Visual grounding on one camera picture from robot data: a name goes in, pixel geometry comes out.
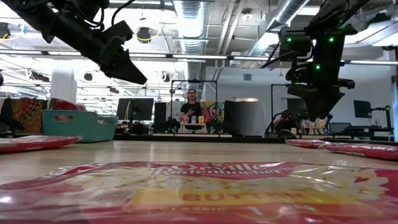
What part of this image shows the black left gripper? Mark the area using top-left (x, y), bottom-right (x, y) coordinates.
top-left (98, 35), bottom-right (149, 85)

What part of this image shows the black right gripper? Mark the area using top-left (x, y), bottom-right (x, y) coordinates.
top-left (285, 65), bottom-right (355, 121)

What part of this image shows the red Orville Redenbacher popcorn bag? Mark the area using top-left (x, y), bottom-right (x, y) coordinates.
top-left (0, 135), bottom-right (82, 154)
top-left (49, 98), bottom-right (87, 122)
top-left (322, 142), bottom-right (398, 162)
top-left (285, 138), bottom-right (329, 149)
top-left (0, 161), bottom-right (398, 224)

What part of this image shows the grey office chair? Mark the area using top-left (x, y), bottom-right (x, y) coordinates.
top-left (328, 122), bottom-right (352, 136)

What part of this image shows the black computer monitor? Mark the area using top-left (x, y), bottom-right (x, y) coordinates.
top-left (132, 98), bottom-right (155, 122)
top-left (116, 98), bottom-right (134, 122)

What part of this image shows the black desk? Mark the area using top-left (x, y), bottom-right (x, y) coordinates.
top-left (329, 126), bottom-right (396, 141)

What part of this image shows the tall black speaker panel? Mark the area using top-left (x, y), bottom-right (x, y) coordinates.
top-left (154, 101), bottom-right (168, 133)

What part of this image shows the white round pillar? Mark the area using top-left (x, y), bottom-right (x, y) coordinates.
top-left (49, 60), bottom-right (78, 102)

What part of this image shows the teal plastic basket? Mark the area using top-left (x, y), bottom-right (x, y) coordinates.
top-left (42, 109), bottom-right (120, 144)

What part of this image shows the standing person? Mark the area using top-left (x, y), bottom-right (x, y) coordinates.
top-left (179, 88), bottom-right (206, 131)

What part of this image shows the long light bar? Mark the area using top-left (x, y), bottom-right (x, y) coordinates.
top-left (0, 49), bottom-right (398, 65)

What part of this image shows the dark grey partition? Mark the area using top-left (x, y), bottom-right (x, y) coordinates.
top-left (223, 100), bottom-right (266, 137)

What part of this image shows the small wooden table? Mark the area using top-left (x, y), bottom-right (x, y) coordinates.
top-left (179, 123), bottom-right (208, 134)

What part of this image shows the colourful geometric mural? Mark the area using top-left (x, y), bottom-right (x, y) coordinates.
top-left (200, 101), bottom-right (225, 134)

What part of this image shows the orange patterned tapestry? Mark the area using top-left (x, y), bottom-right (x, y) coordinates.
top-left (11, 98), bottom-right (44, 134)

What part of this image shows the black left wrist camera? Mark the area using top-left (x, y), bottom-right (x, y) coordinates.
top-left (99, 20), bottom-right (134, 47)

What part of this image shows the black overhead camera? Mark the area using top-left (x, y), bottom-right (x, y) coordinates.
top-left (136, 27), bottom-right (152, 44)

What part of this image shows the black metal frame stand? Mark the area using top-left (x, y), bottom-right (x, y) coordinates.
top-left (170, 80), bottom-right (218, 134)
top-left (270, 83), bottom-right (290, 135)

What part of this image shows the silver ribbed air duct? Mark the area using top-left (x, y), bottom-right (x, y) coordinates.
top-left (172, 0), bottom-right (208, 100)

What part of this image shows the silver smooth air duct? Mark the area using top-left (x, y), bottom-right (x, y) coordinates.
top-left (242, 0), bottom-right (321, 70)

